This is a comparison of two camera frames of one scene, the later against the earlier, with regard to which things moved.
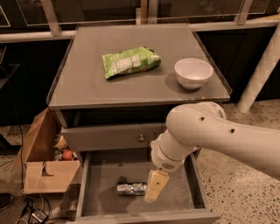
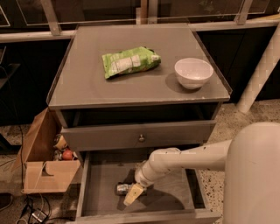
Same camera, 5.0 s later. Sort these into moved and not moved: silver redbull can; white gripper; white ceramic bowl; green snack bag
Moved: white gripper
Not moved: white ceramic bowl; green snack bag; silver redbull can
